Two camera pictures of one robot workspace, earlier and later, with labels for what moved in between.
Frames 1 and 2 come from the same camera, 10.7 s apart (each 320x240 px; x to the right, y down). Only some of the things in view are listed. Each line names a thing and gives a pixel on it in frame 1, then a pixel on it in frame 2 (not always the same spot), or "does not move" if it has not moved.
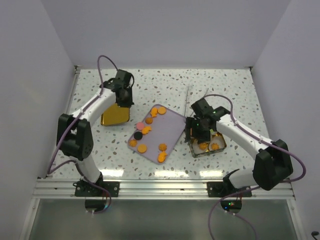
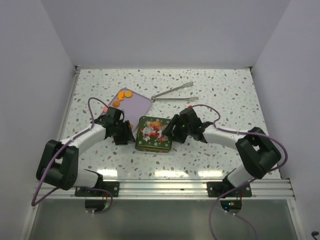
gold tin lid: (114, 114) → (149, 136)
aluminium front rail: (165, 189) does not move
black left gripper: (128, 103) → (127, 136)
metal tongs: (188, 93) → (154, 97)
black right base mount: (220, 189) does not move
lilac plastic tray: (157, 133) → (134, 105)
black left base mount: (83, 189) does not move
